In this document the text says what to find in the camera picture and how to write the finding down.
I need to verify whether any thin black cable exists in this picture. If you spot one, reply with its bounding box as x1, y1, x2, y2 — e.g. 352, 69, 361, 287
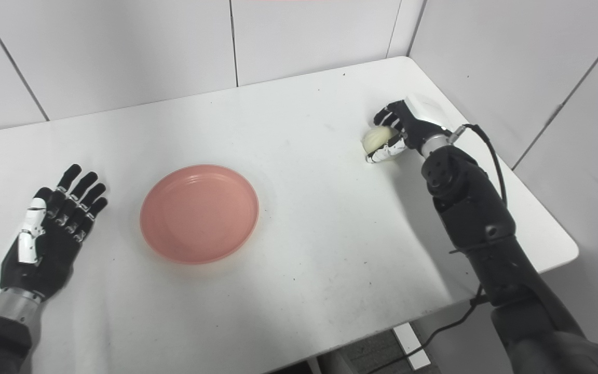
366, 285, 492, 374

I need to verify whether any white power strip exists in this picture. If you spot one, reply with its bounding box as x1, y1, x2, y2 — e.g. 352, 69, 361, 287
392, 323, 432, 371

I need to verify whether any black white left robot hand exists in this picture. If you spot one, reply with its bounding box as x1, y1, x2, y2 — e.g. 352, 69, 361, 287
0, 164, 108, 302

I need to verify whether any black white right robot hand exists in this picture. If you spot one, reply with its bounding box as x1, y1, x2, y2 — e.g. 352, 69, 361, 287
365, 93, 455, 164

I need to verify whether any cream steamed bun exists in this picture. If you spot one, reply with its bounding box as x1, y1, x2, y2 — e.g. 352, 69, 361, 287
362, 126, 399, 156

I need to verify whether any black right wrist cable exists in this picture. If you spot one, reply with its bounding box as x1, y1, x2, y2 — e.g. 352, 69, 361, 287
447, 124, 508, 208

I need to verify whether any pink round plate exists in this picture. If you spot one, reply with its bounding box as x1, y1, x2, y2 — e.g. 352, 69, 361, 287
140, 165, 260, 265

